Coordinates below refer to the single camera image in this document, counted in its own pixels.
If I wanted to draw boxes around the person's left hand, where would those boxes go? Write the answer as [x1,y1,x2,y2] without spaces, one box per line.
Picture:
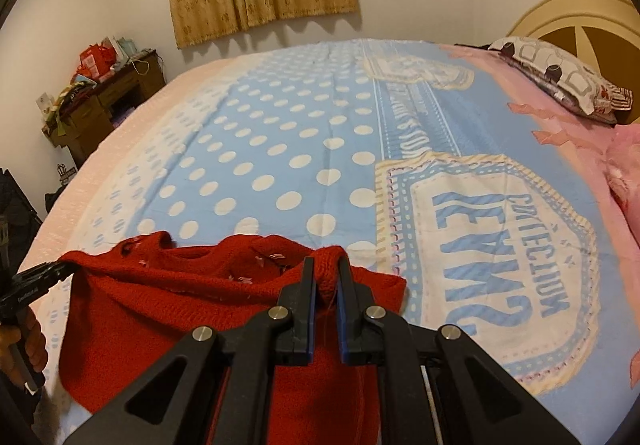
[19,309,50,374]

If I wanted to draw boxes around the white greeting card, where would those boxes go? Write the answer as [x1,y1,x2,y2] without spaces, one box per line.
[36,92,56,122]

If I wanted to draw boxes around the blue polka dot bedsheet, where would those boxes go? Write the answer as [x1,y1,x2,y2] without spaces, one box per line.
[65,39,640,398]

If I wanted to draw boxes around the pink pillow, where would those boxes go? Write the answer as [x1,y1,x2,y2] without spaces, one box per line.
[604,122,640,242]

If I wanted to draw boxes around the brown wooden desk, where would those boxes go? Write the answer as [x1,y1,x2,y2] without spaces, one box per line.
[42,50,167,167]

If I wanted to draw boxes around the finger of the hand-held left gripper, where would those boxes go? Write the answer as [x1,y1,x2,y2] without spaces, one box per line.
[12,260,76,297]

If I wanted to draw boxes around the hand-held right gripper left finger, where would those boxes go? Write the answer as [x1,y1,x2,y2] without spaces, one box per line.
[62,256,317,445]

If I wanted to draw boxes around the yellow green cloth straps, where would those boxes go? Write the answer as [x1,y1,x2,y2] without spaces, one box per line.
[50,82,97,127]

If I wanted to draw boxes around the red gift bag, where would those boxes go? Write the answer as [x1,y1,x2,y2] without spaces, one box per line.
[79,44,113,79]

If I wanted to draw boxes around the red knitted sweater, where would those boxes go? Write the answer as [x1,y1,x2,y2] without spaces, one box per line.
[59,231,407,445]

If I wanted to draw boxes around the pink dotted mattress cover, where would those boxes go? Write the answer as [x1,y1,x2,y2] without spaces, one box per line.
[17,59,232,276]

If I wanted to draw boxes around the white brown patterned pillow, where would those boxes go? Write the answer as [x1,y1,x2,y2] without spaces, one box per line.
[487,36,634,126]

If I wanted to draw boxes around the pale green gift bag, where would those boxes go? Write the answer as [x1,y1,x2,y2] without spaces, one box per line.
[107,36,137,66]

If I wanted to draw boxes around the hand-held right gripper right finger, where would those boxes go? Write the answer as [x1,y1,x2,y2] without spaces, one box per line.
[336,255,583,445]

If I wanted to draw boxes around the cream wooden headboard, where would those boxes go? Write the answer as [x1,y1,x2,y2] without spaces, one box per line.
[505,0,640,126]

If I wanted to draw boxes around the black bag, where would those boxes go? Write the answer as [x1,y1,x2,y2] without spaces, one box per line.
[45,185,72,214]

